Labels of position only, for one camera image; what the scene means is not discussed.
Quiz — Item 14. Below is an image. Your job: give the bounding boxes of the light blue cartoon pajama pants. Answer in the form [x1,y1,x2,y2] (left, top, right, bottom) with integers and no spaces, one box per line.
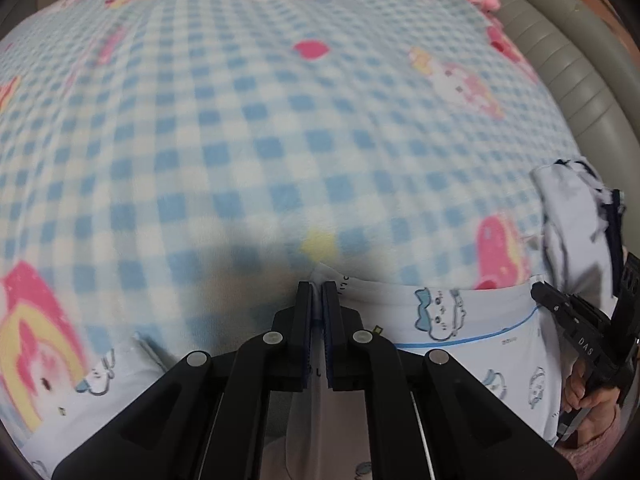
[22,265,563,479]

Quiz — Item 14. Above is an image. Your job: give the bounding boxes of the person's right hand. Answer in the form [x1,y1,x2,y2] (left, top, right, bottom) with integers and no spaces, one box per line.
[561,359,620,420]

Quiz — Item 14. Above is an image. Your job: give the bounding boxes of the folded light blue garment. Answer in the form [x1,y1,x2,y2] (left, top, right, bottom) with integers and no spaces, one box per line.
[532,158,617,315]

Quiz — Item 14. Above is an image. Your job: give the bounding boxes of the navy striped folded garment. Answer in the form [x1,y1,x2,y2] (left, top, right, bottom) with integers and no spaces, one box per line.
[554,158,626,295]

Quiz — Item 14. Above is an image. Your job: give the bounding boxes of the blue checkered cartoon blanket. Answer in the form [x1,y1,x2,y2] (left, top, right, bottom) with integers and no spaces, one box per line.
[1,0,579,443]

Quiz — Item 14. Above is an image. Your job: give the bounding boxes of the grey padded headboard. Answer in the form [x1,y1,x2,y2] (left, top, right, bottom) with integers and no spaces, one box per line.
[449,0,640,149]

